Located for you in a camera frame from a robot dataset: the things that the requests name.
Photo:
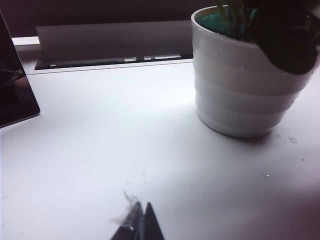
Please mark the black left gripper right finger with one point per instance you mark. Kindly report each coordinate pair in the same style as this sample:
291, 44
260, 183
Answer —
152, 225

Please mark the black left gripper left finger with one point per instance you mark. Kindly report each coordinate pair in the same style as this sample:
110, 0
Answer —
130, 230

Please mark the white ribbed plant pot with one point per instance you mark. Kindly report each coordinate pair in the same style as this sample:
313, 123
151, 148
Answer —
237, 100

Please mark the green leafy plant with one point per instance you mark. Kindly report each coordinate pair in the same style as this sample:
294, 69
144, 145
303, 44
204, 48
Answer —
282, 37

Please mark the dark flat monitor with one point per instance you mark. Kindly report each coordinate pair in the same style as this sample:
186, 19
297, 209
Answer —
15, 95

